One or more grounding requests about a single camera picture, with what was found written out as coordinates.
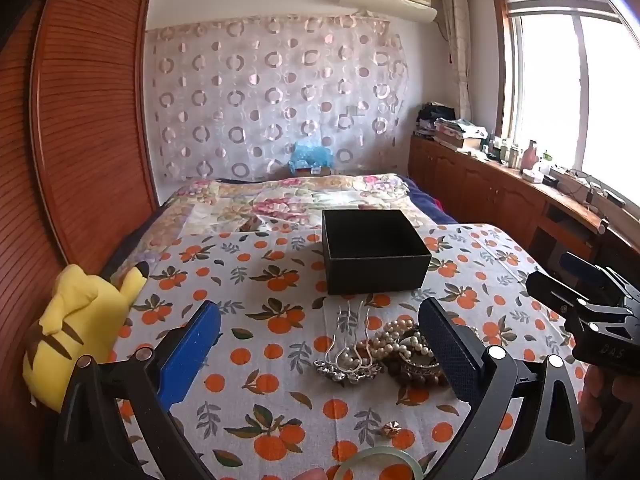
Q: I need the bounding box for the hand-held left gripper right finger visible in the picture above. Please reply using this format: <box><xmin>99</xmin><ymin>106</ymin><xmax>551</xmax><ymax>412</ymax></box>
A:
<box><xmin>419</xmin><ymin>297</ymin><xmax>587</xmax><ymax>480</ymax></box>

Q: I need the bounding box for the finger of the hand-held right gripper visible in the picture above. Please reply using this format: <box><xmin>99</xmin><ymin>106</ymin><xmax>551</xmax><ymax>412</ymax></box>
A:
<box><xmin>525</xmin><ymin>270</ymin><xmax>631</xmax><ymax>333</ymax></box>
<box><xmin>559</xmin><ymin>251</ymin><xmax>626</xmax><ymax>291</ymax></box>

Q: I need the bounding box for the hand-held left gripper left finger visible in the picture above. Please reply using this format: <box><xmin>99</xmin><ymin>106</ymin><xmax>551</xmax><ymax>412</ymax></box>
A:
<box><xmin>52</xmin><ymin>301</ymin><xmax>223</xmax><ymax>480</ymax></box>

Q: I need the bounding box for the brown wooden bead bracelet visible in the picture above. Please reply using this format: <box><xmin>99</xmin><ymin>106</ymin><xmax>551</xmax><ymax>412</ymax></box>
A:
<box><xmin>385</xmin><ymin>355</ymin><xmax>451</xmax><ymax>389</ymax></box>

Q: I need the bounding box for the pearl necklace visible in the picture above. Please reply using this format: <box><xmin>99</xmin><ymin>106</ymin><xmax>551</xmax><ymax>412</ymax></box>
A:
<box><xmin>357</xmin><ymin>317</ymin><xmax>432</xmax><ymax>367</ymax></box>

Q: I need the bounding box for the silver hair comb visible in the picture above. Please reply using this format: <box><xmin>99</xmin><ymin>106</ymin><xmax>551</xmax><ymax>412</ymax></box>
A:
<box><xmin>314</xmin><ymin>305</ymin><xmax>383</xmax><ymax>386</ymax></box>

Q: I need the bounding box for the black cardboard box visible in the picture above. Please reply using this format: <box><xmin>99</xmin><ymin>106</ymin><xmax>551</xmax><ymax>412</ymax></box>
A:
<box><xmin>321</xmin><ymin>208</ymin><xmax>432</xmax><ymax>296</ymax></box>

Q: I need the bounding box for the person's right hand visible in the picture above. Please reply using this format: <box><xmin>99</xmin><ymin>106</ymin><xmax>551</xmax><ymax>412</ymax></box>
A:
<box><xmin>582</xmin><ymin>362</ymin><xmax>640</xmax><ymax>466</ymax></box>

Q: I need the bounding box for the rhinestone bangle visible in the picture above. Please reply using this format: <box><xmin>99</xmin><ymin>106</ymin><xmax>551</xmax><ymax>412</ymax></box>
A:
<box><xmin>400</xmin><ymin>345</ymin><xmax>442</xmax><ymax>377</ymax></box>

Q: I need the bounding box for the white power strip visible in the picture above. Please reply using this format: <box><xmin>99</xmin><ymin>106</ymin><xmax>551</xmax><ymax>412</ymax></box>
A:
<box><xmin>550</xmin><ymin>167</ymin><xmax>627</xmax><ymax>207</ymax></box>

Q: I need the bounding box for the orange fruit printed cloth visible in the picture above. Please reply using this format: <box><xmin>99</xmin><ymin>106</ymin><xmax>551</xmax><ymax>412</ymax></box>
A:
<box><xmin>100</xmin><ymin>222</ymin><xmax>591</xmax><ymax>480</ymax></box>

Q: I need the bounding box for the yellow plush toy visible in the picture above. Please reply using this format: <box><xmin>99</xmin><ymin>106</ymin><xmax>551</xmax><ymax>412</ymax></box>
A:
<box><xmin>22</xmin><ymin>262</ymin><xmax>150</xmax><ymax>408</ymax></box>

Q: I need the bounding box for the wooden low cabinet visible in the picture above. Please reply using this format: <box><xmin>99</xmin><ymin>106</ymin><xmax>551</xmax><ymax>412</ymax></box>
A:
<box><xmin>407</xmin><ymin>132</ymin><xmax>618</xmax><ymax>281</ymax></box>

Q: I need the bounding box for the pale green jade bangle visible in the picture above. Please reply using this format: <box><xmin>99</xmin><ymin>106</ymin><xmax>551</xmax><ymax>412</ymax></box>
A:
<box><xmin>332</xmin><ymin>449</ymin><xmax>416</xmax><ymax>480</ymax></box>

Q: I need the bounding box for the group of small bottles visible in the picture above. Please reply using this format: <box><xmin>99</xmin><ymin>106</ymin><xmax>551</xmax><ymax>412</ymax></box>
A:
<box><xmin>487</xmin><ymin>137</ymin><xmax>543</xmax><ymax>172</ymax></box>

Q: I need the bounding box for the dark blue bed sheet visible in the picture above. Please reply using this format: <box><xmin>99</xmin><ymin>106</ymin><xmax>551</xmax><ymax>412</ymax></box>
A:
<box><xmin>407</xmin><ymin>178</ymin><xmax>458</xmax><ymax>226</ymax></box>

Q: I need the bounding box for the floral quilt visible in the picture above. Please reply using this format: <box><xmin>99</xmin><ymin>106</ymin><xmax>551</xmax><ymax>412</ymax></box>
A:
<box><xmin>160</xmin><ymin>174</ymin><xmax>418</xmax><ymax>238</ymax></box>

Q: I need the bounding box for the window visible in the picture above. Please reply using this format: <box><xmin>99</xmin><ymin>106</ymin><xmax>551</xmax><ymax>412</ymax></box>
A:
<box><xmin>492</xmin><ymin>0</ymin><xmax>640</xmax><ymax>198</ymax></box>

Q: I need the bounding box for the stack of clothes and books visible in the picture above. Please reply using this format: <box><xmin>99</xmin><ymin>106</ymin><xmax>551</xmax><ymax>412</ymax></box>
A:
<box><xmin>415</xmin><ymin>102</ymin><xmax>489</xmax><ymax>154</ymax></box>

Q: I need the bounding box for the blue plastic bag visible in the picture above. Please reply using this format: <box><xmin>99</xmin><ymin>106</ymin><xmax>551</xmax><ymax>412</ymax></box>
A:
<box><xmin>289</xmin><ymin>140</ymin><xmax>334</xmax><ymax>171</ymax></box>

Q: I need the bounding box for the tied white curtain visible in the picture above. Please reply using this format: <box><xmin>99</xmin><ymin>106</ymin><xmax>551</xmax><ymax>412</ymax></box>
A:
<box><xmin>440</xmin><ymin>0</ymin><xmax>477</xmax><ymax>128</ymax></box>

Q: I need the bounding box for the circle patterned wall cloth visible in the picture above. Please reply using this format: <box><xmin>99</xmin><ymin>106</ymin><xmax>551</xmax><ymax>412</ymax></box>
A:
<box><xmin>145</xmin><ymin>12</ymin><xmax>408</xmax><ymax>184</ymax></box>

